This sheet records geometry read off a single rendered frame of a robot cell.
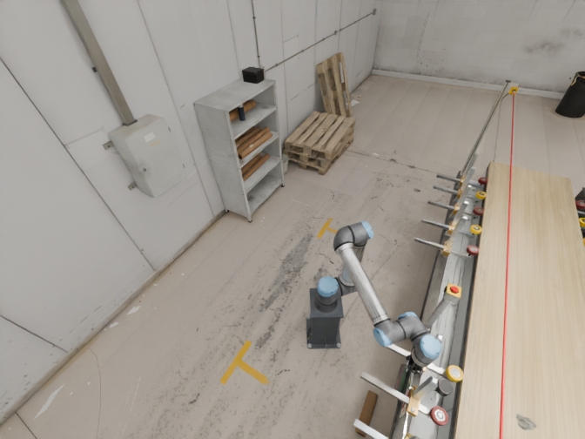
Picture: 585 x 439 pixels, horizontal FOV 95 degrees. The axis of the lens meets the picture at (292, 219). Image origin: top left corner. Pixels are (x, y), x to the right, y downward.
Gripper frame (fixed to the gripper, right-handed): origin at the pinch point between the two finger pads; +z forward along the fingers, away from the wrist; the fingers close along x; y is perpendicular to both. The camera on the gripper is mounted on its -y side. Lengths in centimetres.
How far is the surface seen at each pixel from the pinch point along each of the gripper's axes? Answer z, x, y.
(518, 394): 8, 54, -17
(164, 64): -97, -259, -99
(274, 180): 84, -225, -196
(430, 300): 28, 7, -65
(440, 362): 35.8, 22.4, -26.6
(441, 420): 7.4, 20.7, 14.8
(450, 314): 36, 23, -66
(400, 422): 27.8, 6.4, 21.3
